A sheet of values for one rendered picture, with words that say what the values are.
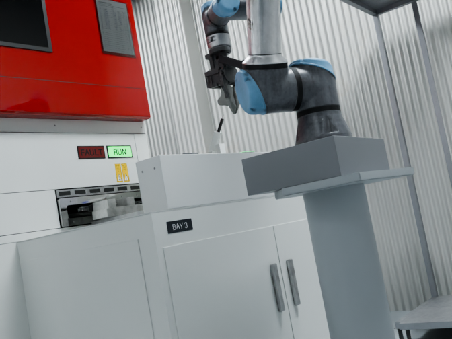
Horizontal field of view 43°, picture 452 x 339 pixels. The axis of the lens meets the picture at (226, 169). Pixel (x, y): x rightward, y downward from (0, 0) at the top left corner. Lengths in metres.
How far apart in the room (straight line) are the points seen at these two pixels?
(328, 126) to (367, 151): 0.12
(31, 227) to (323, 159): 1.00
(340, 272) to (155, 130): 3.95
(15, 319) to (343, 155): 1.10
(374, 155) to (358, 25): 2.68
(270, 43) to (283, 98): 0.14
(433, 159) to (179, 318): 2.69
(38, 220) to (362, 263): 1.05
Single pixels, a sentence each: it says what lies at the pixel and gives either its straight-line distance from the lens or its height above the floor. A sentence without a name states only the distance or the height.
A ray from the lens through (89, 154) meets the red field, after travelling 2.12.
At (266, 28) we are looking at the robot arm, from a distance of 1.46.
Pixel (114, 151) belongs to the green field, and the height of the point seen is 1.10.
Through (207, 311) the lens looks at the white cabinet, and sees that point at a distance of 1.51.
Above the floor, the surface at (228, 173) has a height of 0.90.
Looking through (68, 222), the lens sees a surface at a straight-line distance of 2.01.
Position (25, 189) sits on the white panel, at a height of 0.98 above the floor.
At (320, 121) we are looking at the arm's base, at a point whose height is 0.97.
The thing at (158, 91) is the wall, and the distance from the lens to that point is 5.25.
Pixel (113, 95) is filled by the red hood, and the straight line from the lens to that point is 2.20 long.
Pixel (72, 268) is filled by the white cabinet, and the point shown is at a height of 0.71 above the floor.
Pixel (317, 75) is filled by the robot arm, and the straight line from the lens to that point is 1.51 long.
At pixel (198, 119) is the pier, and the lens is 4.71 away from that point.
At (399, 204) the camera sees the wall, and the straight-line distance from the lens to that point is 3.97.
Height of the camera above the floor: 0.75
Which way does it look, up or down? 6 degrees up
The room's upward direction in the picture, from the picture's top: 10 degrees counter-clockwise
